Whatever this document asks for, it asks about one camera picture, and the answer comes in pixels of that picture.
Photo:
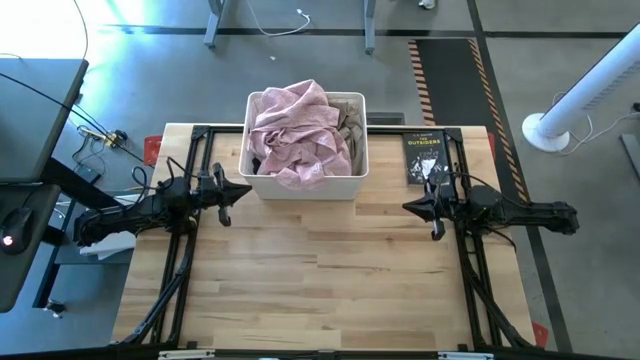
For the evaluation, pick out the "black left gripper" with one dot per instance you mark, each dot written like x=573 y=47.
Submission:
x=212 y=192

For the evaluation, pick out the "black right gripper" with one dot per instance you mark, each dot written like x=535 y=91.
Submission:
x=445 y=207

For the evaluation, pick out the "dark navy garment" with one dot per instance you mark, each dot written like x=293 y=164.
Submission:
x=256 y=166

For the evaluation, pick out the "pink woven garment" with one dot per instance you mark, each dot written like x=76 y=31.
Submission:
x=295 y=135

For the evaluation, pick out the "olive grey garment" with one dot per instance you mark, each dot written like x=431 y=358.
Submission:
x=352 y=135

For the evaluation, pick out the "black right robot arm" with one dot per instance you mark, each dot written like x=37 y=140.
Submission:
x=525 y=212

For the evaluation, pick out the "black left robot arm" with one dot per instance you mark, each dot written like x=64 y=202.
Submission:
x=125 y=217

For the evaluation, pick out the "black paperback book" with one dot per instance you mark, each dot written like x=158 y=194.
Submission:
x=422 y=150

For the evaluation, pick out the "white perforated laundry basket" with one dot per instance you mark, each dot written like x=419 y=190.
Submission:
x=305 y=192

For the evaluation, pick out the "red table clamp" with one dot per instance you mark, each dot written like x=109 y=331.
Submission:
x=540 y=334
x=152 y=150

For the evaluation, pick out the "black mat with striped edge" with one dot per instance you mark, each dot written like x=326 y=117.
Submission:
x=450 y=80

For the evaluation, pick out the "grey metal table leg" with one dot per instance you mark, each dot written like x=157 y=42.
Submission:
x=369 y=27
x=214 y=25

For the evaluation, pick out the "white tower fan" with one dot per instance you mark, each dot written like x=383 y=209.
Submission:
x=575 y=100

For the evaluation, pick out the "black computer mouse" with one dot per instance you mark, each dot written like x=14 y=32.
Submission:
x=16 y=230

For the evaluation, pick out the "dark grey side desk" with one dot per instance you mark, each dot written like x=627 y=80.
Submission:
x=20 y=280

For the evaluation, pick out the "black aluminium table frame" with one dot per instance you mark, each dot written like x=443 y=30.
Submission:
x=200 y=150

